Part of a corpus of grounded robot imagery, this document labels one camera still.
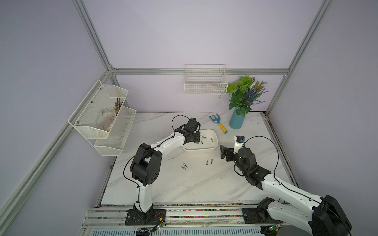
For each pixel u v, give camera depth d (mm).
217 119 1159
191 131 732
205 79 978
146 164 522
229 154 717
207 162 930
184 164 927
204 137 1051
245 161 608
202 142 1027
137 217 671
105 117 782
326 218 396
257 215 731
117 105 813
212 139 1043
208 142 1035
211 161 936
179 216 749
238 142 696
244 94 875
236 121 1077
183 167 908
